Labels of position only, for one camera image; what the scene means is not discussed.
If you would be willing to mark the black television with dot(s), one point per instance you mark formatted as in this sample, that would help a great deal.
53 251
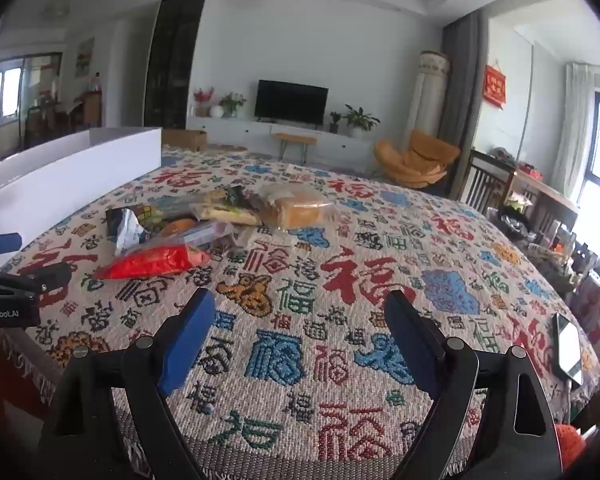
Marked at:
292 102

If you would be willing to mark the white television cabinet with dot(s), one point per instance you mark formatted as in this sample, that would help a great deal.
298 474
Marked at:
230 127

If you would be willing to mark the red snack packet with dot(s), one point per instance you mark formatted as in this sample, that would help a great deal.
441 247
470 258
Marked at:
150 262

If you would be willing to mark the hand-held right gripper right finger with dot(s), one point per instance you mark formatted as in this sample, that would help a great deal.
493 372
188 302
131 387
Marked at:
410 345

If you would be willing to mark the smartphone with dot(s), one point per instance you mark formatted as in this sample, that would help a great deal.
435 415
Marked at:
567 347

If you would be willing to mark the red wall hanging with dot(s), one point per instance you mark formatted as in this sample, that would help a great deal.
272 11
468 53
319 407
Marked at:
496 85

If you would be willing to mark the blue white snack bag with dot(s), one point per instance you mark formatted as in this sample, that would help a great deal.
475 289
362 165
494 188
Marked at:
127 230

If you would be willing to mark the red flowers in vase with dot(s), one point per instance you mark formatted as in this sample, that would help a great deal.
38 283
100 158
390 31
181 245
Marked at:
203 97

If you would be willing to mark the beige green snack packet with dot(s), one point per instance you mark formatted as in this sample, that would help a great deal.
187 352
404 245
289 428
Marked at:
230 215

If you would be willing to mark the brown cardboard box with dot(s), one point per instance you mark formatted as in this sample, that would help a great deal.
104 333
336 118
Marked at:
184 139

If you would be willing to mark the white cardboard box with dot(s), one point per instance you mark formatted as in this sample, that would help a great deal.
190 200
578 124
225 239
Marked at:
70 165

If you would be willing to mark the dark tall shelf cabinet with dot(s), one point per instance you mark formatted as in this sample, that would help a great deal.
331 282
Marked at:
175 60

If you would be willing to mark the orange sausage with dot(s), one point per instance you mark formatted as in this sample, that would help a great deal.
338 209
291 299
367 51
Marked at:
177 227

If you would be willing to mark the wooden bench with metal legs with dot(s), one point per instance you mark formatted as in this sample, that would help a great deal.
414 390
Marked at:
294 138

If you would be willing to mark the grey curtain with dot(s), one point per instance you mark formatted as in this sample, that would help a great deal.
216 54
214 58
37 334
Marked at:
462 100

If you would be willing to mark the white sheer curtain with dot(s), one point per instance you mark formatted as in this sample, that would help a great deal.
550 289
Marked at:
575 130

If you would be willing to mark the long brown snack bar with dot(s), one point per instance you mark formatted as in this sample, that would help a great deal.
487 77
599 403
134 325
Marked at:
225 245

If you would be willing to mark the white standing air conditioner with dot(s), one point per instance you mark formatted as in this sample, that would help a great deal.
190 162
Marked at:
430 100

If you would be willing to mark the orange knitted thing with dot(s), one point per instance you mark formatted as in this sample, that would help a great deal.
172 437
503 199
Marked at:
570 437

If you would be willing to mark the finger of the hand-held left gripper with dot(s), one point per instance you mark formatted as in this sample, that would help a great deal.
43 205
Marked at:
2 242
45 280

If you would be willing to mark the printed woven tablecloth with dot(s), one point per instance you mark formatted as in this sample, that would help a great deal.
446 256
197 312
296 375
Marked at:
330 240

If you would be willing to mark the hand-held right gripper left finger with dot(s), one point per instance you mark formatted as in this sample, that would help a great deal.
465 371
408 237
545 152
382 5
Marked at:
185 345

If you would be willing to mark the framed wall picture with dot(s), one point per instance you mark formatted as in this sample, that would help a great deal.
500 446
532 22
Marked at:
85 57

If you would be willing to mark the orange lounge chair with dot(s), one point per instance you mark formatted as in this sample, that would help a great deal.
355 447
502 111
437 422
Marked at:
420 160

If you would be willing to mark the cluttered wooden side table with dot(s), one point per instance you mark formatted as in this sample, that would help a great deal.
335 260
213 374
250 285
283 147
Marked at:
545 192

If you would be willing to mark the chocolate bar with blue label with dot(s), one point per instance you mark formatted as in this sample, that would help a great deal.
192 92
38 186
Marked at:
245 197

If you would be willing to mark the bread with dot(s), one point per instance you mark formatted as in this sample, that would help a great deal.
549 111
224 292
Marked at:
295 210

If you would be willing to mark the dark wooden chair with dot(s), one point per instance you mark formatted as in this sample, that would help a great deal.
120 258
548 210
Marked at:
485 180

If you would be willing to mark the small plant in dark pot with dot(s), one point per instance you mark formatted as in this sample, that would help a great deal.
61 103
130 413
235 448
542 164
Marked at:
335 122

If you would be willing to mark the large plant in white pot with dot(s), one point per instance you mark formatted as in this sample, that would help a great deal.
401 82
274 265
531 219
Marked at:
361 120

